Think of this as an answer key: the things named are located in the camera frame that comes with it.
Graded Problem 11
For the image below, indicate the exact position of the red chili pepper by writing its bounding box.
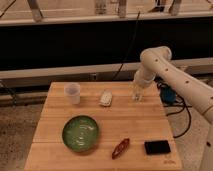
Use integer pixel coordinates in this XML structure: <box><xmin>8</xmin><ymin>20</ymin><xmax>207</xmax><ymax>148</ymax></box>
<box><xmin>112</xmin><ymin>138</ymin><xmax>130</xmax><ymax>159</ymax></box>

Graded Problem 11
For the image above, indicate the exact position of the green ceramic bowl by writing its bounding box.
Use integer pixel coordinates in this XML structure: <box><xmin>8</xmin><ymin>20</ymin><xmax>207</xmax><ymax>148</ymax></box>
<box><xmin>62</xmin><ymin>115</ymin><xmax>99</xmax><ymax>153</ymax></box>

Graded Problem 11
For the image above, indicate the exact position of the black rectangular sponge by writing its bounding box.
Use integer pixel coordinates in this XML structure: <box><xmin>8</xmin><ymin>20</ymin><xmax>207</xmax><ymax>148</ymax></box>
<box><xmin>144</xmin><ymin>140</ymin><xmax>171</xmax><ymax>155</ymax></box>

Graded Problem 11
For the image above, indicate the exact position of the wooden butcher block table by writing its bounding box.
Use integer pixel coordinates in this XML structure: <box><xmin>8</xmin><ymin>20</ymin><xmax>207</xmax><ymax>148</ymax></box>
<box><xmin>24</xmin><ymin>82</ymin><xmax>182</xmax><ymax>171</ymax></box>

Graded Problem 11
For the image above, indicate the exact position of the translucent plastic cup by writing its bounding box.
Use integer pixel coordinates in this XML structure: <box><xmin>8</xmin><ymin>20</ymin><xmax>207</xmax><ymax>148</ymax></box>
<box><xmin>64</xmin><ymin>82</ymin><xmax>80</xmax><ymax>104</ymax></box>

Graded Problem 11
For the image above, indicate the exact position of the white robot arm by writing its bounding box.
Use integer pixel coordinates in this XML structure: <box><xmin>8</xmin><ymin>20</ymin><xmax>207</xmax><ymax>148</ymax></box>
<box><xmin>133</xmin><ymin>46</ymin><xmax>213</xmax><ymax>171</ymax></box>

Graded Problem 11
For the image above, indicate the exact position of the teal blue floor object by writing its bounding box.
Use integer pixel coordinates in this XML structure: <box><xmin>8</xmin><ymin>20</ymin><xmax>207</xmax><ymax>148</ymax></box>
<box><xmin>160</xmin><ymin>88</ymin><xmax>176</xmax><ymax>104</ymax></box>

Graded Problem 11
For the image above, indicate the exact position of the black hanging cable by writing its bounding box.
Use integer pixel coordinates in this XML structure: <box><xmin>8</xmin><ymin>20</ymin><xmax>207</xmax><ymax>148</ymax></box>
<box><xmin>111</xmin><ymin>10</ymin><xmax>141</xmax><ymax>81</ymax></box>

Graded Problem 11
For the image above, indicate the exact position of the black power cable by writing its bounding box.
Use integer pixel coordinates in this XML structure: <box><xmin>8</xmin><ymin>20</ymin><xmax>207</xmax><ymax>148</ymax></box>
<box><xmin>156</xmin><ymin>80</ymin><xmax>193</xmax><ymax>139</ymax></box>

